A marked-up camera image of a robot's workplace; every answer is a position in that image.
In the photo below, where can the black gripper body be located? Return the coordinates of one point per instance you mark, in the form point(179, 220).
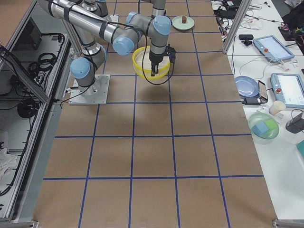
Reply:
point(155, 59)

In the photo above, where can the yellow-rimmed bamboo steamer near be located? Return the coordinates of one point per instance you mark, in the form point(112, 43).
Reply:
point(141, 63)

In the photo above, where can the light green plate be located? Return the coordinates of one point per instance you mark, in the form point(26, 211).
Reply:
point(177, 24)

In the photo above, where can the brown steamed bun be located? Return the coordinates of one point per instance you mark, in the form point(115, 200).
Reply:
point(184, 19)

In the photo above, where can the blue plate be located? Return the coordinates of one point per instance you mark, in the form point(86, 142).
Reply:
point(246, 86)

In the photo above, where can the teach pendant far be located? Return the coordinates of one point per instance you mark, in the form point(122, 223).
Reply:
point(272, 48)

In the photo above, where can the teach pendant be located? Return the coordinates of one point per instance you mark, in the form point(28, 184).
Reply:
point(288, 88)
point(272, 48)

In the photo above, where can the green bowl with blocks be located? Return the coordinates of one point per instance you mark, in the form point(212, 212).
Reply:
point(263, 127)

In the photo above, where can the white paper cup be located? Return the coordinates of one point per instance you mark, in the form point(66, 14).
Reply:
point(277, 107)

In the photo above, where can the teach pendant near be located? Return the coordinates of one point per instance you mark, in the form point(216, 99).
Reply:
point(288, 88)

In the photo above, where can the white crumpled cloth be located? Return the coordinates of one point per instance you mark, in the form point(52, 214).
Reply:
point(8, 162)

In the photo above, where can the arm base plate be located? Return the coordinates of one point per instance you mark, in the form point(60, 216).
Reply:
point(96, 94)
point(114, 18)

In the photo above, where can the aluminium frame post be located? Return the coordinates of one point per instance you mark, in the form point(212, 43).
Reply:
point(235, 25)

